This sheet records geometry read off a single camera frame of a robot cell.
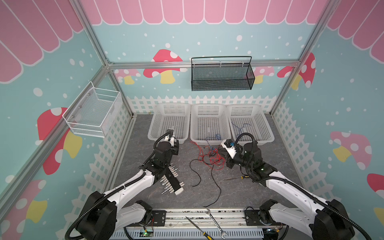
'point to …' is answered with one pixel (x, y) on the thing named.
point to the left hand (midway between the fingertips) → (172, 139)
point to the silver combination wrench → (208, 211)
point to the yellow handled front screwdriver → (204, 233)
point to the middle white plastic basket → (210, 124)
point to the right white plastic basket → (250, 119)
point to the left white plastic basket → (176, 116)
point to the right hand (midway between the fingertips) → (219, 150)
